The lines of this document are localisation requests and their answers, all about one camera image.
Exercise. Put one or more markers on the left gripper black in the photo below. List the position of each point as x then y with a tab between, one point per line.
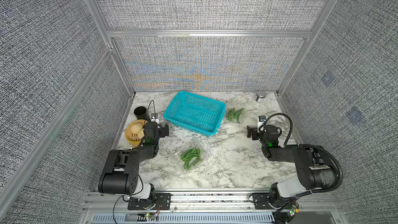
163	129

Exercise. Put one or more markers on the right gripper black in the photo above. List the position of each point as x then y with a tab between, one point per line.
254	133

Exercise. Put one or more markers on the clear container peppers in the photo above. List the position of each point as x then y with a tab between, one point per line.
236	109

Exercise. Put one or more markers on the clear container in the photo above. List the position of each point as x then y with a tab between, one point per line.
187	147

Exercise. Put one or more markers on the teal plastic basket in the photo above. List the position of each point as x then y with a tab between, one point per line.
196	113

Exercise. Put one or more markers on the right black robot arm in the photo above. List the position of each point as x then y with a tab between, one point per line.
317	170

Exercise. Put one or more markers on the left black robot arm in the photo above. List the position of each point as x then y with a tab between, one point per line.
120	175

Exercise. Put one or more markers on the white bun left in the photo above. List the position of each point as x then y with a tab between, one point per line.
136	128

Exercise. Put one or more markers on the yellow steamer basket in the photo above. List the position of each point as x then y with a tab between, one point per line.
134	140

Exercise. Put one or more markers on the black cup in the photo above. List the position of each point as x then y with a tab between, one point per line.
141	113

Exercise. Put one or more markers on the small metal tin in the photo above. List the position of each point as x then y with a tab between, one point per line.
260	95

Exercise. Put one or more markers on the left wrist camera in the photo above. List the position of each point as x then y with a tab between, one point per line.
154	118

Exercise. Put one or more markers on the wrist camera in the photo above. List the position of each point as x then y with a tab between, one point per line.
261	120
154	118

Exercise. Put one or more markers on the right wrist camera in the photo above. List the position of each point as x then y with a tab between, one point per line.
261	120

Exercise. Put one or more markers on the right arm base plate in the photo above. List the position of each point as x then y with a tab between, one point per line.
260	201

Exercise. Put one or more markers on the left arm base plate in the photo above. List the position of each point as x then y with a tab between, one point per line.
154	202

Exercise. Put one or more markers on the front aluminium rail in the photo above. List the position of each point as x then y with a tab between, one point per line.
212	206

